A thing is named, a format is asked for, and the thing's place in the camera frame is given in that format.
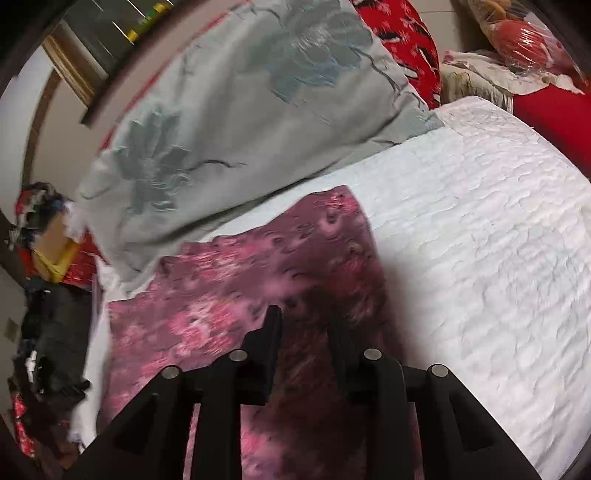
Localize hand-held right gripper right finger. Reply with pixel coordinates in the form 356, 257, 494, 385
329, 314, 543, 480

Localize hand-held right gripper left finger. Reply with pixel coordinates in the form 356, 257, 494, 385
60, 305, 283, 480

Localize purple floral garment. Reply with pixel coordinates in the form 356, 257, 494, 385
99, 185, 426, 480

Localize pile of colourful clothes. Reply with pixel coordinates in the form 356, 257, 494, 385
7, 182, 75, 250

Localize white sheet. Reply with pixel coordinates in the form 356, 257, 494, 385
67, 263, 116, 450

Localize white quilted bedspread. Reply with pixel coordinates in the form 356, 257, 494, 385
69, 97, 591, 480

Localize yellow cloth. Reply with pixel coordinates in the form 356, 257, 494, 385
32, 244, 79, 283

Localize white crumpled cloth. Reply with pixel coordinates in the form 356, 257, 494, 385
65, 203, 93, 241

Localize grey floral pillow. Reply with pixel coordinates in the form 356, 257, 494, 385
76, 0, 444, 284

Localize cardboard box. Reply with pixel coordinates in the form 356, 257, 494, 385
32, 215, 81, 278

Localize beige floral cloth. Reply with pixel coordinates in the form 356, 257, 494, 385
438, 50, 515, 112

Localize red cushion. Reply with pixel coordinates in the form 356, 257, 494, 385
512, 78, 591, 178

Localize wooden framed window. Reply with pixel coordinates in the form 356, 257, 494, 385
41, 0, 185, 125

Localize plastic bag of stuffed toys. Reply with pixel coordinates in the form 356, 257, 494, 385
466, 0, 587, 77

